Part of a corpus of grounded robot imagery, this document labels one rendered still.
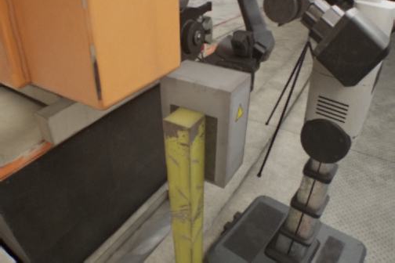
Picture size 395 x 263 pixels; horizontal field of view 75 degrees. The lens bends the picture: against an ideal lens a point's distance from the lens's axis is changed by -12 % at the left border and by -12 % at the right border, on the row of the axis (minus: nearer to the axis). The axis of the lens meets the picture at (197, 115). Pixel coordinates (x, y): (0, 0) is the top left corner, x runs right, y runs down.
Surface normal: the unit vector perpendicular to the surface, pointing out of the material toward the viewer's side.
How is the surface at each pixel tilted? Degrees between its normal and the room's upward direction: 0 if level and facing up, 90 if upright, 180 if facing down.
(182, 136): 90
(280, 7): 90
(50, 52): 90
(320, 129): 90
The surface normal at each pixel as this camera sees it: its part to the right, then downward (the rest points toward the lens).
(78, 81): -0.52, 0.44
